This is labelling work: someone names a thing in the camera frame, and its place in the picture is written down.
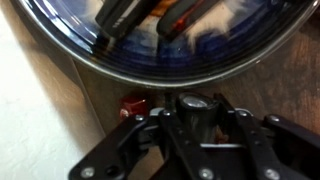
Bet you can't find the black cylindrical flashlight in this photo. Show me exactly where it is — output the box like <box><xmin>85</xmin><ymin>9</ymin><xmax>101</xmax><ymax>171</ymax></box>
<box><xmin>174</xmin><ymin>92</ymin><xmax>222</xmax><ymax>145</ymax></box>

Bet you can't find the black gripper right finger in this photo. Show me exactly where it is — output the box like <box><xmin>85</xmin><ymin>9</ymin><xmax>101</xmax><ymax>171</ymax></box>
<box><xmin>213</xmin><ymin>92</ymin><xmax>320</xmax><ymax>180</ymax></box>

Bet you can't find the blue bowl orange centre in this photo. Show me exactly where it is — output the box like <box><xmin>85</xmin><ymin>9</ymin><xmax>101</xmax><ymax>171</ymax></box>
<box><xmin>9</xmin><ymin>0</ymin><xmax>320</xmax><ymax>89</ymax></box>

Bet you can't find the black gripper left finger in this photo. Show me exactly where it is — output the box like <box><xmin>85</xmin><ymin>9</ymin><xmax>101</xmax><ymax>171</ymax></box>
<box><xmin>68</xmin><ymin>93</ymin><xmax>219</xmax><ymax>180</ymax></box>

